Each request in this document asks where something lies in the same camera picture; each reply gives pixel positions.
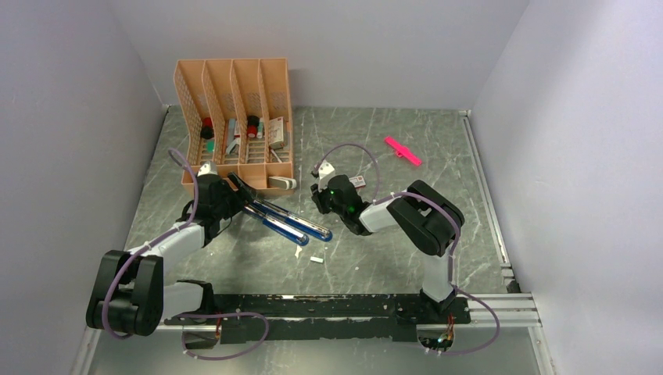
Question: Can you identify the red black bottle right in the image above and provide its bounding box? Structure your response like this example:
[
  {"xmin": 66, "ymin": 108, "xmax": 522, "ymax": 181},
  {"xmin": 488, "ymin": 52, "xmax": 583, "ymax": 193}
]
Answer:
[{"xmin": 246, "ymin": 115, "xmax": 260, "ymax": 138}]

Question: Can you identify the red white staple box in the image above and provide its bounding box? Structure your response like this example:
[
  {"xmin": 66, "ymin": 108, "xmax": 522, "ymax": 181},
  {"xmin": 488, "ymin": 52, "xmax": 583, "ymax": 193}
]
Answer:
[{"xmin": 349, "ymin": 176, "xmax": 367, "ymax": 188}]

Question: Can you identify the white box in organizer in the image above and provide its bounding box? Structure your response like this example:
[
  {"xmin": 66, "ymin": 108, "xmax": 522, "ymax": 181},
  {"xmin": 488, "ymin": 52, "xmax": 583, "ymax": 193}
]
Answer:
[{"xmin": 268, "ymin": 116, "xmax": 286, "ymax": 149}]

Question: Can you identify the white grey stapler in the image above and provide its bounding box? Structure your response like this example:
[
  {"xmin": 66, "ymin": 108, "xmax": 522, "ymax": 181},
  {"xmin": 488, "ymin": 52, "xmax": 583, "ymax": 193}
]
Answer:
[{"xmin": 267, "ymin": 176, "xmax": 297, "ymax": 190}]

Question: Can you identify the red black bottle left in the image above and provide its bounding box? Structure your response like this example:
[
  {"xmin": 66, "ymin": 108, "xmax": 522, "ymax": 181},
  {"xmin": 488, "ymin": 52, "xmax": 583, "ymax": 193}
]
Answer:
[{"xmin": 199, "ymin": 117, "xmax": 214, "ymax": 140}]

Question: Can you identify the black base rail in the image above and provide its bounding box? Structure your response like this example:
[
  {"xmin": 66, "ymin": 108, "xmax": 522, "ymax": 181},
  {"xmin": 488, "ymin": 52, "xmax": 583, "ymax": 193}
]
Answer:
[{"xmin": 165, "ymin": 292, "xmax": 471, "ymax": 344}]

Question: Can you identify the grey stapler in organizer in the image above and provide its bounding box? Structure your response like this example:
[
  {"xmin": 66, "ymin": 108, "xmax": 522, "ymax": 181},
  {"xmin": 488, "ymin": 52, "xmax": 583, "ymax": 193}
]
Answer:
[{"xmin": 225, "ymin": 118, "xmax": 241, "ymax": 155}]

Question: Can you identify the blue stapler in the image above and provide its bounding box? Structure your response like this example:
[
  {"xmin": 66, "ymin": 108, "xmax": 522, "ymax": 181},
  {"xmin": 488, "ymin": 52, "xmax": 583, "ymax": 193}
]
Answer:
[
  {"xmin": 252, "ymin": 199, "xmax": 333, "ymax": 242},
  {"xmin": 243, "ymin": 206, "xmax": 309, "ymax": 246}
]

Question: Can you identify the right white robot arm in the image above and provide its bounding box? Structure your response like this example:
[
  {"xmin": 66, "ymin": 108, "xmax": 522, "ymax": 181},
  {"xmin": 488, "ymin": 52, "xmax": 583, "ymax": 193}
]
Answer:
[{"xmin": 310, "ymin": 175, "xmax": 465, "ymax": 323}]

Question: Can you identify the orange plastic desk organizer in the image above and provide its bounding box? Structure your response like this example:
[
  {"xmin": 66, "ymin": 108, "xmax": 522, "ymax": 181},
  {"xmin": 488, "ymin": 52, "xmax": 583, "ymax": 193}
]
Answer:
[{"xmin": 174, "ymin": 58, "xmax": 297, "ymax": 197}]

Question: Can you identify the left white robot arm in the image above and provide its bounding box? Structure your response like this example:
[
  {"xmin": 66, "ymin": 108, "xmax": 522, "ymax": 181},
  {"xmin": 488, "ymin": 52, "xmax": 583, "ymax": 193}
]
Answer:
[{"xmin": 85, "ymin": 173, "xmax": 257, "ymax": 338}]

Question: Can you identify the pink plastic clip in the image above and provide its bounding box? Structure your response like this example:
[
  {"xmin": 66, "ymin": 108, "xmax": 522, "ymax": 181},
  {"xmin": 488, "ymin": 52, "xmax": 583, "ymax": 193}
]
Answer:
[{"xmin": 384, "ymin": 137, "xmax": 422, "ymax": 166}]

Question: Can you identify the red black bottle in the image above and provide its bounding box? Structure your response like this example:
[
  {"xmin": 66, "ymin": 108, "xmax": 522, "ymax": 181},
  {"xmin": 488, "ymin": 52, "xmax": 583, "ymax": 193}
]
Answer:
[
  {"xmin": 246, "ymin": 115, "xmax": 260, "ymax": 138},
  {"xmin": 199, "ymin": 117, "xmax": 214, "ymax": 140}
]

